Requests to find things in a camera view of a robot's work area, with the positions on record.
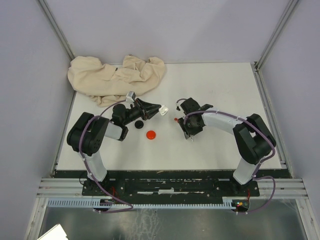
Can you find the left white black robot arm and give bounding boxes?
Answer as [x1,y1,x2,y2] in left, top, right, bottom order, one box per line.
[66,98,168,195]

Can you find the right aluminium frame post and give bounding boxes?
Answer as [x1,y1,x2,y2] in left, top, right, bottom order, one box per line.
[254,0,301,71]

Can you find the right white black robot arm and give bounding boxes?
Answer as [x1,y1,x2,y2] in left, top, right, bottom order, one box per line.
[175,97,277,196]

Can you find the white slotted cable duct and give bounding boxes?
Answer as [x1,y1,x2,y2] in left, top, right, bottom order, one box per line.
[47,196,248,209]

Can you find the left aluminium frame post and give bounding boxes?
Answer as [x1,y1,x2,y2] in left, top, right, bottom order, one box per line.
[36,0,75,61]

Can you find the red earbud charging case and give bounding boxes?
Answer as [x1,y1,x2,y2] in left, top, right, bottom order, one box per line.
[146,130,157,140]

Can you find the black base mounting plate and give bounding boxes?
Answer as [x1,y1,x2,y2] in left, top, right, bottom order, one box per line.
[81,170,260,201]

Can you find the white earbud charging case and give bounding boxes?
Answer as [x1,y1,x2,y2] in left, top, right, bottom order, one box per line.
[158,105,169,116]

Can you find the black earbud charging case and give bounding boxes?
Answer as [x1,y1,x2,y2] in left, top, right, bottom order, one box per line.
[134,120,144,129]

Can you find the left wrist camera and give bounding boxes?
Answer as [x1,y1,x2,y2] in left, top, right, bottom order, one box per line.
[125,91,136,103]

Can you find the aluminium frame post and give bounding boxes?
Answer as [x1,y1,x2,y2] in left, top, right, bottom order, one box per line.
[36,0,75,61]
[254,0,301,71]

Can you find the beige crumpled cloth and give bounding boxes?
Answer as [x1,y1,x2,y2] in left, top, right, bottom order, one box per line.
[67,55,166,107]

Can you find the white paper sheet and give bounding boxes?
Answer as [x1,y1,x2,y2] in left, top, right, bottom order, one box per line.
[37,224,68,240]

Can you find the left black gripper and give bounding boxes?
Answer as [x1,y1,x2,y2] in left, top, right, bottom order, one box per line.
[123,97,162,126]

